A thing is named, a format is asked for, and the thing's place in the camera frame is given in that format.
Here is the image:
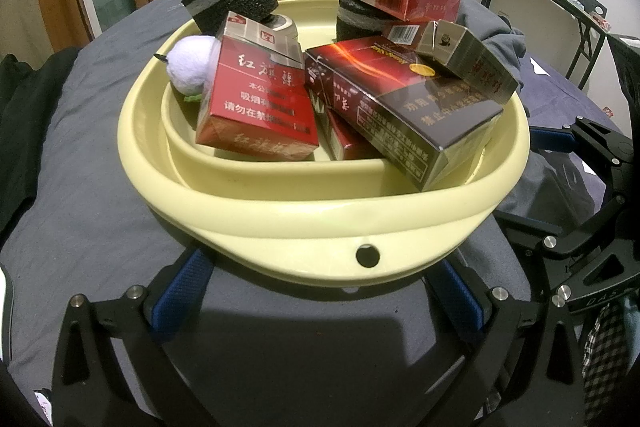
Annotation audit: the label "black cloth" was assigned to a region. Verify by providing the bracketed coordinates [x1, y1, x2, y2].
[0, 47, 81, 233]

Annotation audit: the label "yellow plastic basin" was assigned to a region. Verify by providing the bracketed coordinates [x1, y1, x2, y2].
[119, 0, 531, 293]

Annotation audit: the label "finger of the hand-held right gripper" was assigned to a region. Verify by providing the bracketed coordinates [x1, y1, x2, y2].
[492, 194, 631, 268]
[529, 116, 640, 180]

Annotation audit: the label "purple plush toy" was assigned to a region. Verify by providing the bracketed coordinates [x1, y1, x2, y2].
[155, 36, 221, 104]

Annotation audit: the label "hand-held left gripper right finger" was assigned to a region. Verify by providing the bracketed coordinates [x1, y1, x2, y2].
[425, 257, 587, 427]

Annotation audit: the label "navy bedsheet with white triangles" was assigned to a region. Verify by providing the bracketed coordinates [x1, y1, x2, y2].
[520, 52, 640, 208]

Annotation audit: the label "red cigarette pack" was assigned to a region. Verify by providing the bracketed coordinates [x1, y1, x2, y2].
[320, 99, 383, 161]

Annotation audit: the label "black chair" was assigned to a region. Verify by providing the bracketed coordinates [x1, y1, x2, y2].
[565, 0, 608, 92]

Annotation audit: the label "dark red small box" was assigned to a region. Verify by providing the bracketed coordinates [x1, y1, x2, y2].
[382, 22, 432, 45]

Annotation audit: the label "grey blanket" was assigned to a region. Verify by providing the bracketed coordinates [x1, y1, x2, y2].
[0, 0, 591, 427]

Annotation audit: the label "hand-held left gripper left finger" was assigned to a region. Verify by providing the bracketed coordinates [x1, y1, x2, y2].
[52, 249, 221, 427]

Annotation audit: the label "red and silver cigarette carton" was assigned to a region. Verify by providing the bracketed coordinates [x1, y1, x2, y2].
[195, 11, 321, 162]

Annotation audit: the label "dark brown cigarette carton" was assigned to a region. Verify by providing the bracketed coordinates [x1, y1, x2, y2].
[304, 34, 503, 192]

